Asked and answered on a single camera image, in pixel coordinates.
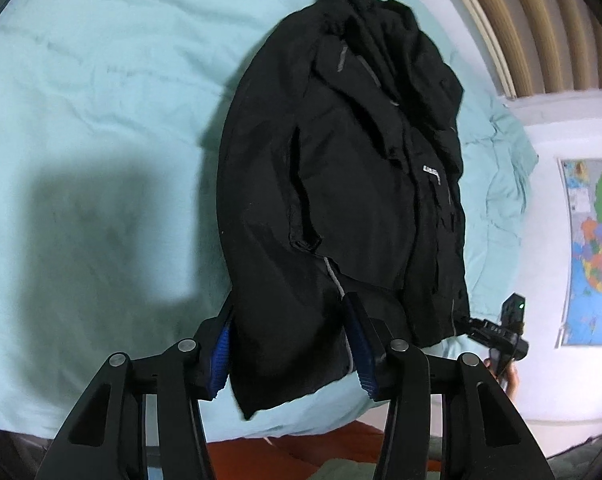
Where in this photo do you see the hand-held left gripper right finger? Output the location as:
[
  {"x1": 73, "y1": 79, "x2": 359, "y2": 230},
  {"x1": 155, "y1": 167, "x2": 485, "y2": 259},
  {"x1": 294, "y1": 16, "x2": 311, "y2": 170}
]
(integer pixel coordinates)
[{"x1": 342, "y1": 292, "x2": 556, "y2": 480}]

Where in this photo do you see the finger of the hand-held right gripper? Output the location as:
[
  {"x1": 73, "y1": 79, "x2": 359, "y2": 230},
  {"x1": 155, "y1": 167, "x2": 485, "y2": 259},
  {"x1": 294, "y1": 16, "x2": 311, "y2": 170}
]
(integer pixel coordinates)
[{"x1": 463, "y1": 316, "x2": 512, "y2": 350}]

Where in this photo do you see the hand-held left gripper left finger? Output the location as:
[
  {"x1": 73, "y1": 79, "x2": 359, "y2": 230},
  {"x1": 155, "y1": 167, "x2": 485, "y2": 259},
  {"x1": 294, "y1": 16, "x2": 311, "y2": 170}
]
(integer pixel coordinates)
[{"x1": 34, "y1": 304, "x2": 233, "y2": 480}]

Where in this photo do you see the black hooded jacket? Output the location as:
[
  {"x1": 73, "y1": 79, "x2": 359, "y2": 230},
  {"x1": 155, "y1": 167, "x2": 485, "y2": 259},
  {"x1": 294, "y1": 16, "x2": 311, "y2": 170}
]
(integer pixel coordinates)
[{"x1": 216, "y1": 0, "x2": 472, "y2": 422}]

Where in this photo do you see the person's right hand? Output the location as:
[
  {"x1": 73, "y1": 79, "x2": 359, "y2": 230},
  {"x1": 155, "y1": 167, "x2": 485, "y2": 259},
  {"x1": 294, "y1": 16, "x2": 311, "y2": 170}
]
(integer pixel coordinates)
[{"x1": 502, "y1": 364, "x2": 522, "y2": 397}]

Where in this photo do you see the orange cloth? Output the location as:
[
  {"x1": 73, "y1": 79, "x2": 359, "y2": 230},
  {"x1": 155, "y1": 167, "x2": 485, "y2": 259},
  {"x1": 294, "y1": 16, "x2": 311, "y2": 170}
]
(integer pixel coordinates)
[{"x1": 205, "y1": 421, "x2": 388, "y2": 480}]

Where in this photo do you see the green cloth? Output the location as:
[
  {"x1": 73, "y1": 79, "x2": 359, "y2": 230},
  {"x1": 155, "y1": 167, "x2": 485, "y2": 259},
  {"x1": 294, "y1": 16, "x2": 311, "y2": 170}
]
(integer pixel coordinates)
[{"x1": 303, "y1": 455, "x2": 383, "y2": 480}]

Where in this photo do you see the teal quilted blanket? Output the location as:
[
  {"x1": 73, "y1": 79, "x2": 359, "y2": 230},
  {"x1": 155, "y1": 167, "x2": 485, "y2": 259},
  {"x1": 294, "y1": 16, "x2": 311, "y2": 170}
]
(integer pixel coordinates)
[{"x1": 0, "y1": 0, "x2": 540, "y2": 437}]

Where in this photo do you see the wooden slatted headboard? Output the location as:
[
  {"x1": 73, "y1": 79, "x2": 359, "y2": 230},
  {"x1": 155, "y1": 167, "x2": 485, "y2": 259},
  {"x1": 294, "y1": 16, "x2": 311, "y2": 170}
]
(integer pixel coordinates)
[{"x1": 431, "y1": 0, "x2": 602, "y2": 100}]

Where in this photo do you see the map wall poster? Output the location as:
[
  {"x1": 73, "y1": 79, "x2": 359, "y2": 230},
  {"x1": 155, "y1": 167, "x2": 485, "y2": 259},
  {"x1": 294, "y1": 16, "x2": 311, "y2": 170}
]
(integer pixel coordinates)
[{"x1": 555, "y1": 157, "x2": 602, "y2": 350}]

